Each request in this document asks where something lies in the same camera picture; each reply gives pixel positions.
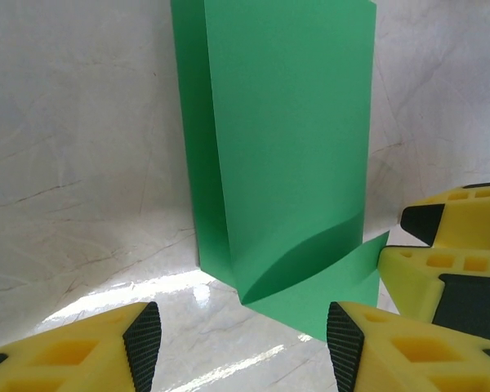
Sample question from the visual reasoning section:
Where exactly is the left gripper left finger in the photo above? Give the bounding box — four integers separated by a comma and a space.
0, 301, 163, 392

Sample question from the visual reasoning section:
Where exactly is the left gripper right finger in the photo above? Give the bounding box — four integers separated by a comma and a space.
326, 301, 490, 392

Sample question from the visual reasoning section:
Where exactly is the green paper sheet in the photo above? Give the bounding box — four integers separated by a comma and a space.
170, 0, 391, 344

